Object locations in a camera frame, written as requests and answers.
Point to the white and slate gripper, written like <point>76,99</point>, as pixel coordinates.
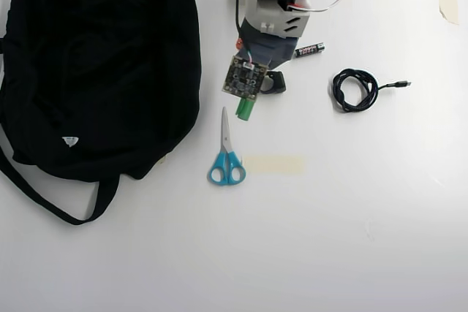
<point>278,51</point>

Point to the green board marker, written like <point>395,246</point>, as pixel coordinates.
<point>245,109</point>

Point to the black fabric bag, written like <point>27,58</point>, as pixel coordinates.
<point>102,71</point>

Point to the black AAA battery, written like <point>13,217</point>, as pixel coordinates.
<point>311,49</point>

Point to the long beige masking tape strip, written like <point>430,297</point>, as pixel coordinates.
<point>274,164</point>

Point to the torn beige masking tape piece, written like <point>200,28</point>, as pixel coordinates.
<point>449,1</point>

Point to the square camera circuit board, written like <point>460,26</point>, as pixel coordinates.
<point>244,77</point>

